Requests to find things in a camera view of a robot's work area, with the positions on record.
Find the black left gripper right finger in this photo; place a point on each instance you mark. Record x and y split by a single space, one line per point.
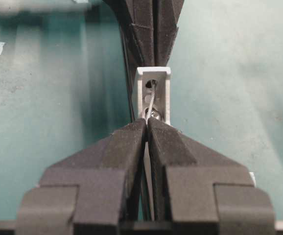
202 192

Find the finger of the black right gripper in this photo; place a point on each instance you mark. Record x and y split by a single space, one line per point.
136 19
167 13

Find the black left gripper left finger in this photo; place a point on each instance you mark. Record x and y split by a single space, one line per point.
89 192

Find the silver metal corner fitting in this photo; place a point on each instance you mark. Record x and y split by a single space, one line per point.
151 93

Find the lower black aluminium rail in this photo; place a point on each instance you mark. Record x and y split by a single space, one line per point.
129 66

